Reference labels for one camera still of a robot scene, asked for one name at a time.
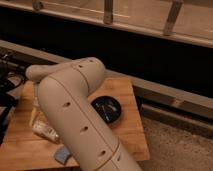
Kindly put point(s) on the blue sponge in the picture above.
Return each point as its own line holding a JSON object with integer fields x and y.
{"x": 62, "y": 155}

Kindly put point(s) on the white plastic bottle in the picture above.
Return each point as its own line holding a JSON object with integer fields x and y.
{"x": 45, "y": 131}

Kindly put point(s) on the wooden board table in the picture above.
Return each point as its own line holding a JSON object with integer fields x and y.
{"x": 22, "y": 150}

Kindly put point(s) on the metal window rail frame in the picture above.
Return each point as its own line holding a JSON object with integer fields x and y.
{"x": 188, "y": 21}

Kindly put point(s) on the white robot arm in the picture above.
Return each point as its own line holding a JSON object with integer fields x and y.
{"x": 62, "y": 95}

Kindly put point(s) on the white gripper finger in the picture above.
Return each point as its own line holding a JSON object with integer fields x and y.
{"x": 34, "y": 112}

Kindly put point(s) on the dark ceramic bowl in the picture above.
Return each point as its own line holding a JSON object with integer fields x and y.
{"x": 108, "y": 108}

